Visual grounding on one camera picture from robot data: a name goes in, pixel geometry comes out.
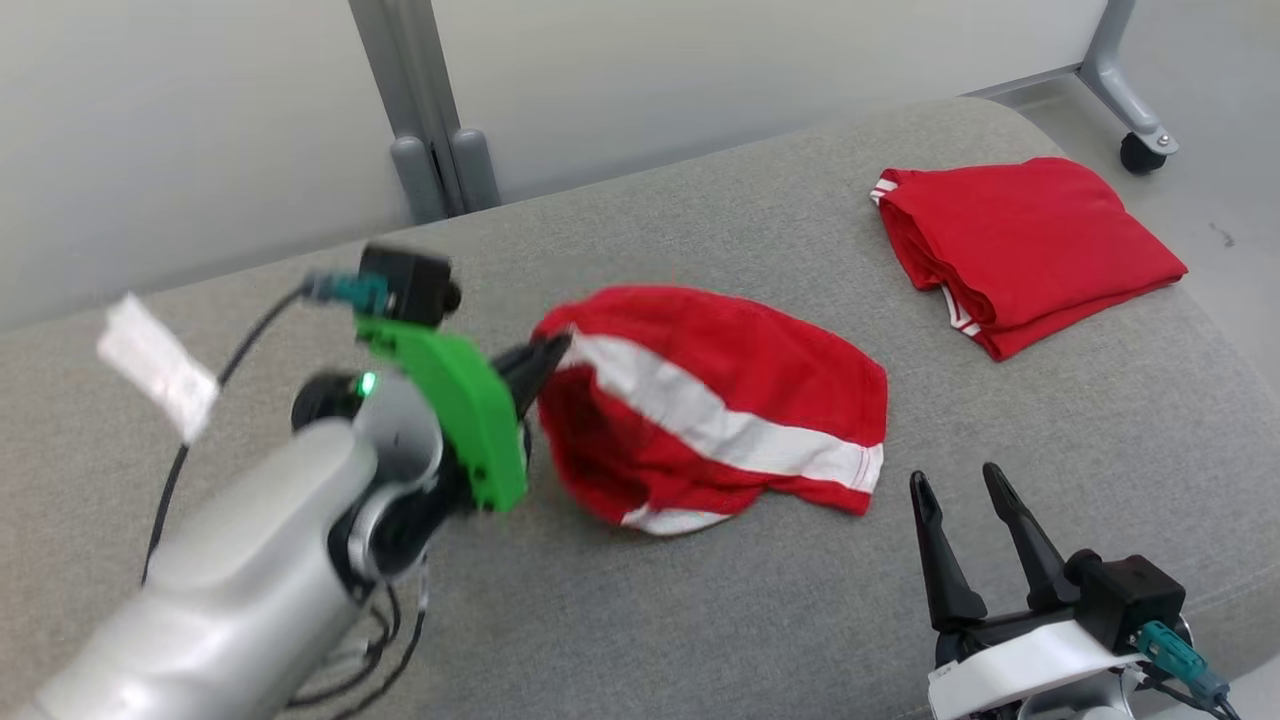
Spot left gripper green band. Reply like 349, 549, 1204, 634
355, 315, 573, 515

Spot right black cable teal plug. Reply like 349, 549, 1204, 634
1135, 620, 1246, 720

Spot white cable label tag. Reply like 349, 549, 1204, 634
97, 293, 221, 446

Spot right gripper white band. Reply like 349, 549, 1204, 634
908, 462, 1146, 720

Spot left black cable teal plug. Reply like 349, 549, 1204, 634
143, 272, 391, 587

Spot black caster wheel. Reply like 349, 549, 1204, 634
1120, 132, 1167, 177

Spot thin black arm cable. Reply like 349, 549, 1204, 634
288, 555, 433, 720

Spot black cable teal plug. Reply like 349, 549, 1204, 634
143, 272, 391, 587
1135, 620, 1246, 720

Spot grey partition post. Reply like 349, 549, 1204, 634
347, 0, 447, 227
395, 0, 502, 214

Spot red garment wide white stripes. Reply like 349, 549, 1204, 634
533, 285, 890, 537

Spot red shorts with label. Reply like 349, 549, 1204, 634
868, 157, 1189, 362

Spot grey partition foot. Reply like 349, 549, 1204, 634
1078, 0, 1180, 156

